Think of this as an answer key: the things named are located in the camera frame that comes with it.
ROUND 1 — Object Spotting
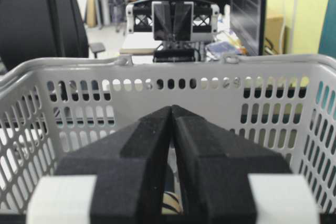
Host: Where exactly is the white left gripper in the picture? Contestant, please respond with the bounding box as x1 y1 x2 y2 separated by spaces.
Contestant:
125 1 219 41

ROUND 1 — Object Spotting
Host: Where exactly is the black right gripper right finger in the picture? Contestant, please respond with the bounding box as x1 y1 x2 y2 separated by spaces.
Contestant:
170 104 321 224

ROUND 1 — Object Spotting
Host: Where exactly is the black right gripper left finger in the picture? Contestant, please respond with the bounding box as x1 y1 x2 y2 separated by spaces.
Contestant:
26 105 173 224

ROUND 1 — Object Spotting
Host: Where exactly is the striped slipper in basket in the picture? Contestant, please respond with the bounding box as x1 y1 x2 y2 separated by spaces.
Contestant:
161 191 183 215

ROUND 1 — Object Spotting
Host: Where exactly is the white plastic shopping basket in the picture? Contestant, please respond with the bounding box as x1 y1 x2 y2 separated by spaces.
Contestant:
1 55 335 213

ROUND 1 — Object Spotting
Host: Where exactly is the colourful packages pile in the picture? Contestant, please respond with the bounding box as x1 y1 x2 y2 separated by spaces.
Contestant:
205 29 247 61

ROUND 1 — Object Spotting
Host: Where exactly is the black monitor panel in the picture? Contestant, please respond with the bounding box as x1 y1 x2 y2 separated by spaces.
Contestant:
230 0 267 56

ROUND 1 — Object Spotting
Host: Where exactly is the cardboard box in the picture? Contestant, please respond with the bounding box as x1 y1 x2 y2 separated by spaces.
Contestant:
265 14 283 54

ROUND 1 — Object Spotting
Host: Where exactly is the black office chair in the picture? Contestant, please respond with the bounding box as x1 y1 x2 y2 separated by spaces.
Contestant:
1 0 106 71

